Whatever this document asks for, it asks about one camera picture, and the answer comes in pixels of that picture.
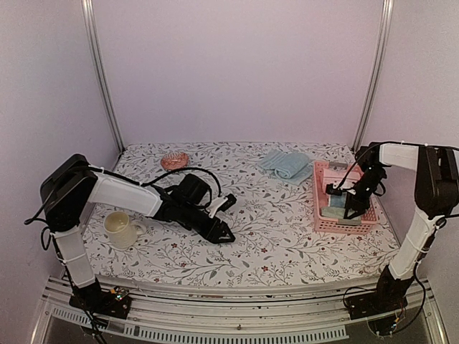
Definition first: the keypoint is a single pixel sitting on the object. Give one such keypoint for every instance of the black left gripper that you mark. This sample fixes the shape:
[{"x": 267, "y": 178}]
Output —
[{"x": 214, "y": 236}]

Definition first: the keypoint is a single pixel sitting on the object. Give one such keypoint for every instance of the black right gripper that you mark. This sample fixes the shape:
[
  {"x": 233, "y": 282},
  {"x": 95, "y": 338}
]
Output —
[{"x": 353, "y": 202}]

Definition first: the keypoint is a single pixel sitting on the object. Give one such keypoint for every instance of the green panda towel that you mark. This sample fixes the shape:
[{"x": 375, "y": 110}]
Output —
[{"x": 330, "y": 213}]

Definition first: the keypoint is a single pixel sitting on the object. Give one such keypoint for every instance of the light blue towel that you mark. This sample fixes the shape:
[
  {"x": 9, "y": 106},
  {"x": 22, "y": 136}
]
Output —
[{"x": 293, "y": 168}]

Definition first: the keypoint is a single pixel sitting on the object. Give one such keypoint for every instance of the pink plastic basket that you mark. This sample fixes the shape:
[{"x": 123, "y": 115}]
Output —
[{"x": 320, "y": 199}]

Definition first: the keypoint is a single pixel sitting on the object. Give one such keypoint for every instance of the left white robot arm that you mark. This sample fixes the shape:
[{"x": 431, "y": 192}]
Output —
[{"x": 74, "y": 190}]

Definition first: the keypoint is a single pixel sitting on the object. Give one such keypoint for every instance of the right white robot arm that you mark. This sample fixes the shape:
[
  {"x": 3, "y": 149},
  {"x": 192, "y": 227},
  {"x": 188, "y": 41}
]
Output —
[{"x": 435, "y": 196}]

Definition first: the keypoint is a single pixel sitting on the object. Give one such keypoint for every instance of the pink rolled towel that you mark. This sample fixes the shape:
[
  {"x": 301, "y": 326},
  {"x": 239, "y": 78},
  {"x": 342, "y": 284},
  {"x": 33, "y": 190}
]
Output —
[{"x": 334, "y": 177}]

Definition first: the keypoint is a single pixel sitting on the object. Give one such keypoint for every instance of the blue rolled towel in basket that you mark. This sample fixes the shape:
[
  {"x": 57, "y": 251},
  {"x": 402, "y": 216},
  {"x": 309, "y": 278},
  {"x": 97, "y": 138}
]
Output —
[{"x": 337, "y": 201}]

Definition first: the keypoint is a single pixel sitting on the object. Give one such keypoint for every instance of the cream ceramic mug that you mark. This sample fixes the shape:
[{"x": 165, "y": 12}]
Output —
[{"x": 122, "y": 230}]

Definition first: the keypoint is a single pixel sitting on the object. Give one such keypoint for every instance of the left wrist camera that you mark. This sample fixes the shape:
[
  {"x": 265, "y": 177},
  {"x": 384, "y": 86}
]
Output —
[{"x": 221, "y": 204}]

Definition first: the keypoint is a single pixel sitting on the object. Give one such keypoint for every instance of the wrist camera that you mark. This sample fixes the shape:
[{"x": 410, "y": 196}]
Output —
[
  {"x": 221, "y": 204},
  {"x": 336, "y": 190}
]

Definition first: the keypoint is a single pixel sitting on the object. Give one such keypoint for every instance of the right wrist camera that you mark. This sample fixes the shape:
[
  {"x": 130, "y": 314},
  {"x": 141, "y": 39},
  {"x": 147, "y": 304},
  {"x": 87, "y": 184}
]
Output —
[{"x": 336, "y": 190}]

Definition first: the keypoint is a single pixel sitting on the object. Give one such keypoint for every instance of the right aluminium corner post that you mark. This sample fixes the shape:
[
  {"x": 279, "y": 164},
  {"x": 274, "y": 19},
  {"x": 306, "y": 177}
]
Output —
[{"x": 377, "y": 65}]

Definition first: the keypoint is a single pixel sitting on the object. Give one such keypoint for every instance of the aluminium corner post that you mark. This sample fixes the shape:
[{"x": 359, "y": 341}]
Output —
[
  {"x": 97, "y": 58},
  {"x": 377, "y": 65}
]

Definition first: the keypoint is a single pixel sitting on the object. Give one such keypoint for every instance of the aluminium front rail frame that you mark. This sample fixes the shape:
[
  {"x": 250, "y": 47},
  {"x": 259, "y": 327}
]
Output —
[{"x": 288, "y": 314}]

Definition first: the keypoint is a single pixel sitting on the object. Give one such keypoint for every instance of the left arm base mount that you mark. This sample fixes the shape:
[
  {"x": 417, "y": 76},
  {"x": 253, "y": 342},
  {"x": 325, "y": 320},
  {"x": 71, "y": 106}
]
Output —
[{"x": 115, "y": 302}]

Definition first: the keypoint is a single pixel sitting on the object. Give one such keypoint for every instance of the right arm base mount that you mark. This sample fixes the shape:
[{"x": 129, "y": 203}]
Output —
[{"x": 384, "y": 298}]

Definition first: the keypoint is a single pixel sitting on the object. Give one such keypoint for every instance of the left aluminium corner post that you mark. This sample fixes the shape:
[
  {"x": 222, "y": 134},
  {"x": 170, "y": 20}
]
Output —
[{"x": 97, "y": 58}]

